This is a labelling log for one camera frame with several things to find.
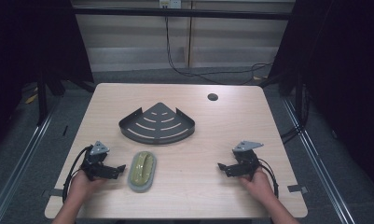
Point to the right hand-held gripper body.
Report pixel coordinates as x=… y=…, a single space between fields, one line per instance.
x=246 y=158

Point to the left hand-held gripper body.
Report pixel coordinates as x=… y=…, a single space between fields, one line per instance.
x=94 y=159

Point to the person's right hand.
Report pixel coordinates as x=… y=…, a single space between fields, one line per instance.
x=258 y=185

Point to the person's left hand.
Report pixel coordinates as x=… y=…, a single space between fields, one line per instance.
x=82 y=186

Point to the grey tape strip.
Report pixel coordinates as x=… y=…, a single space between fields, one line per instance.
x=297 y=188
x=52 y=192

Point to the black metal corner shelf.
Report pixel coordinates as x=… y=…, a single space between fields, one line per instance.
x=156 y=126

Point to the round black table grommet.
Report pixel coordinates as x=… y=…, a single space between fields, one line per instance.
x=212 y=96

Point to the black metal stand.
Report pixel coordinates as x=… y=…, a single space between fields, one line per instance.
x=42 y=99
x=299 y=102

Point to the yellow floor tape piece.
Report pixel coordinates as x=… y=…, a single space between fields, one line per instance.
x=31 y=98

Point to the dark curtain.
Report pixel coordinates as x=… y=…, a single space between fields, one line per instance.
x=26 y=43
x=346 y=62

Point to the metal floor rail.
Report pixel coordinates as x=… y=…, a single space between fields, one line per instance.
x=320 y=161
x=18 y=165

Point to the black horizontal frame bar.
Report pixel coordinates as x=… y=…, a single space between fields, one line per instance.
x=181 y=13

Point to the white wall outlet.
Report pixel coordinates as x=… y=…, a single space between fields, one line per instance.
x=170 y=3

